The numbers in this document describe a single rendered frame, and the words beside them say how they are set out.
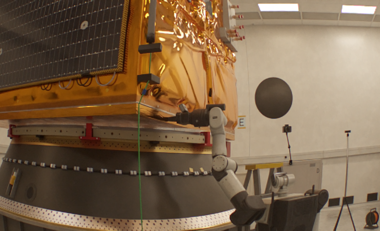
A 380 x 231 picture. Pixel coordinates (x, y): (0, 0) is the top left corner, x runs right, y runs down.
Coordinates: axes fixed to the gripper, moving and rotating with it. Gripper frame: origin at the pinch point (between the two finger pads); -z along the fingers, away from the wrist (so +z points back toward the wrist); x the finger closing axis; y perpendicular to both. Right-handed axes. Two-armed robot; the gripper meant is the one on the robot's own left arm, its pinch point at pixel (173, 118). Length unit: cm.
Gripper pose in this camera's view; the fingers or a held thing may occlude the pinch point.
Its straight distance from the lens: 202.4
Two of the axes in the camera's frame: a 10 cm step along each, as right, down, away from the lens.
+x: 3.3, 1.3, 9.3
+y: 0.0, -9.9, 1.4
